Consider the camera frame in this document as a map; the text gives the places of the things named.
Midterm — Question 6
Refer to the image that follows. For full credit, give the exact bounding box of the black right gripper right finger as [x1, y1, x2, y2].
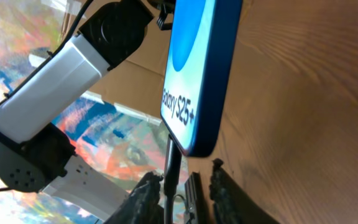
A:
[209, 159, 278, 224]

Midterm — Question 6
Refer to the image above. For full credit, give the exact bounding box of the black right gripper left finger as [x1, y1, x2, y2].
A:
[104, 172, 164, 224]

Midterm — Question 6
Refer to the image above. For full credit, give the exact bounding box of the blue Galaxy smartphone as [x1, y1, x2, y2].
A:
[160, 0, 243, 157]

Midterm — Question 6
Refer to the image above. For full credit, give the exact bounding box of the black USB charging cable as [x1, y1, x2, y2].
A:
[163, 135, 183, 224]

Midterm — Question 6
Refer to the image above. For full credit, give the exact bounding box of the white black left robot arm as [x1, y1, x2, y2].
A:
[0, 0, 153, 221]

